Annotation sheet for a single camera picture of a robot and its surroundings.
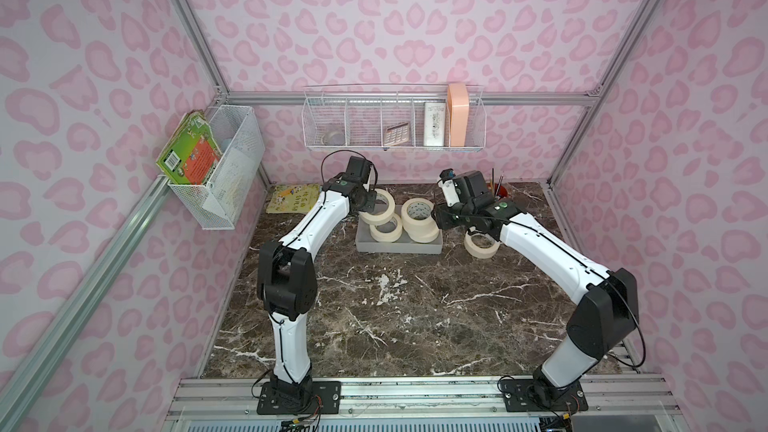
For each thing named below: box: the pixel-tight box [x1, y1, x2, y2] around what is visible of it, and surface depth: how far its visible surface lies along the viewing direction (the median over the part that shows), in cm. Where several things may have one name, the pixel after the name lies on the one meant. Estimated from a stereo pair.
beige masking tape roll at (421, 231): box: [402, 220, 439, 243], surface depth 100 cm
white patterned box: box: [423, 102, 446, 147], surface depth 95 cm
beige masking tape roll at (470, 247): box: [464, 231, 483, 259], surface depth 100 cm
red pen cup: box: [494, 183, 508, 198], surface depth 106 cm
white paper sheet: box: [202, 147, 255, 222], surface depth 86 cm
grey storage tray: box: [355, 204, 443, 254], surface depth 103 cm
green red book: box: [156, 110, 223, 185], surface depth 73 cm
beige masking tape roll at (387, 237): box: [369, 214, 403, 243], surface depth 104 cm
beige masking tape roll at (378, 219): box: [358, 188, 395, 225], surface depth 95 cm
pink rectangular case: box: [448, 83, 469, 147], surface depth 85 cm
